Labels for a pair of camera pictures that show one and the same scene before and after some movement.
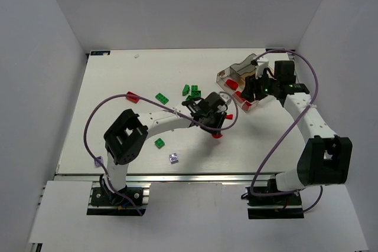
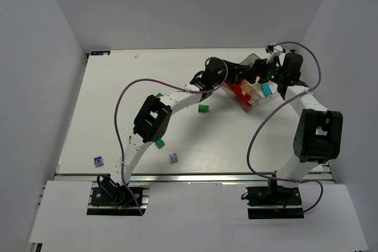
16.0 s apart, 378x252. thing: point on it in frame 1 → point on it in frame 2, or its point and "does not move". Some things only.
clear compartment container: [232, 79] does not move
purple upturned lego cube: [97, 163] does not move
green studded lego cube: [159, 143] does not move
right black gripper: [252, 89] → [259, 69]
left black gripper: [216, 122] → [236, 67]
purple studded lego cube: [173, 158] does not move
